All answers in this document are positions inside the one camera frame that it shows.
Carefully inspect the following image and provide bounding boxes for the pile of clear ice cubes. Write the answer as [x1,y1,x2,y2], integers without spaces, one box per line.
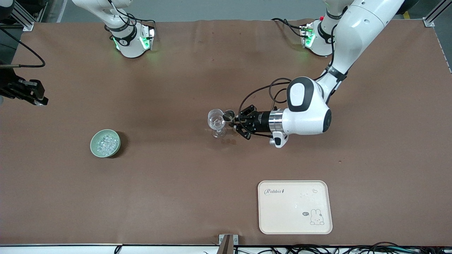
[95,133,118,156]

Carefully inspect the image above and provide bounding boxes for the silver aluminium frame profile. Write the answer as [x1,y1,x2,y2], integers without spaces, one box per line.
[10,0,48,31]
[423,0,452,28]

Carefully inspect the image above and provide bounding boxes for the cream rabbit print tray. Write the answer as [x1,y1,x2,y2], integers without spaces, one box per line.
[258,180,333,235]

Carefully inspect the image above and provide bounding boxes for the brown wooden bar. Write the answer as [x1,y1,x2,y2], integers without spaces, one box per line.
[220,235,233,254]

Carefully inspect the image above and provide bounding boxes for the black base cable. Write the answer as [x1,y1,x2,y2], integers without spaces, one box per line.
[125,13,156,29]
[271,18,305,37]

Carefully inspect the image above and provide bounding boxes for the tangled black cables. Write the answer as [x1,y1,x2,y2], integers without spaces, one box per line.
[233,242,452,254]

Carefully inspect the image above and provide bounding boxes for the clear wine glass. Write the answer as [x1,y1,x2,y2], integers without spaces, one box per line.
[207,109,227,139]

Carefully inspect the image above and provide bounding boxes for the brown table cover sheet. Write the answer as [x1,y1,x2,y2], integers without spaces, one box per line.
[0,19,452,246]

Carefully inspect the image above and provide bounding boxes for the grey metal bracket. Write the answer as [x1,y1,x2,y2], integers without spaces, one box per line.
[219,234,239,246]

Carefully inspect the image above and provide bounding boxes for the black right base cable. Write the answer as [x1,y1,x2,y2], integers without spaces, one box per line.
[125,13,156,29]

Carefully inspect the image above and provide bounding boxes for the black left base cable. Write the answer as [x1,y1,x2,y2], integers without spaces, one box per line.
[271,18,305,37]

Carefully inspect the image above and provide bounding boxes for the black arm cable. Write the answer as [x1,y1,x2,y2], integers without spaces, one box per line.
[0,28,46,68]
[238,78,294,122]

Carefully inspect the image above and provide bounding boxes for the green ceramic bowl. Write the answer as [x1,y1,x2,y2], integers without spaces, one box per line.
[90,129,121,158]

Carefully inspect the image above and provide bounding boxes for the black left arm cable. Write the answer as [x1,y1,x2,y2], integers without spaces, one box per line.
[238,78,294,122]

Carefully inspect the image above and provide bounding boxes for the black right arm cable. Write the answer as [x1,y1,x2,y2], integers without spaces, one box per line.
[0,28,46,68]

